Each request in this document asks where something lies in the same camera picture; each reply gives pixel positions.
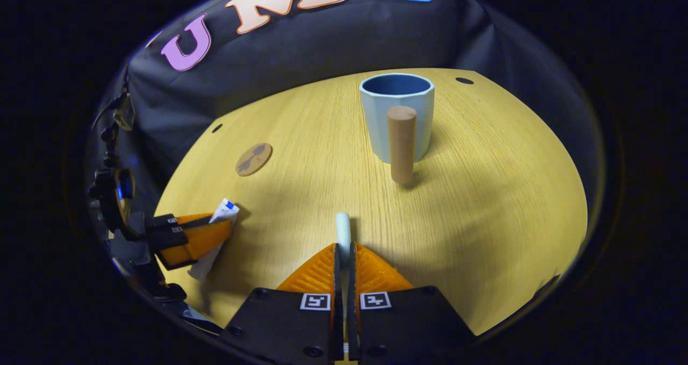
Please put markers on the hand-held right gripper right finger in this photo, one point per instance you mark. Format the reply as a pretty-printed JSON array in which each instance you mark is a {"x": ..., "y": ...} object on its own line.
[{"x": 353, "y": 327}]

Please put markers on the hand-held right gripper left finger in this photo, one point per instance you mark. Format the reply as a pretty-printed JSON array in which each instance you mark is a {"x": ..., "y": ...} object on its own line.
[{"x": 337, "y": 327}]

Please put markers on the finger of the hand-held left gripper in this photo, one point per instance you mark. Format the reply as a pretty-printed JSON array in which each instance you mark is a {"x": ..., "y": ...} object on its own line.
[
  {"x": 183, "y": 220},
  {"x": 193, "y": 241}
]

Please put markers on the white toothpaste tube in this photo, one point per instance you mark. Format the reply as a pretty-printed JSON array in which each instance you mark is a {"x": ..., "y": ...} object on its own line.
[{"x": 226, "y": 212}]

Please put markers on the round brown coaster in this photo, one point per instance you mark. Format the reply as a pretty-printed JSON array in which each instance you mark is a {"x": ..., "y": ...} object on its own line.
[{"x": 253, "y": 159}]

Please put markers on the pale toothbrush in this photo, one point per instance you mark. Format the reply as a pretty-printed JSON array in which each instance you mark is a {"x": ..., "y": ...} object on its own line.
[{"x": 343, "y": 230}]

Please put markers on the black backdrop cloth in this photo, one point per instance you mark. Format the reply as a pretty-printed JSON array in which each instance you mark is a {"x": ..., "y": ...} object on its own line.
[{"x": 322, "y": 42}]

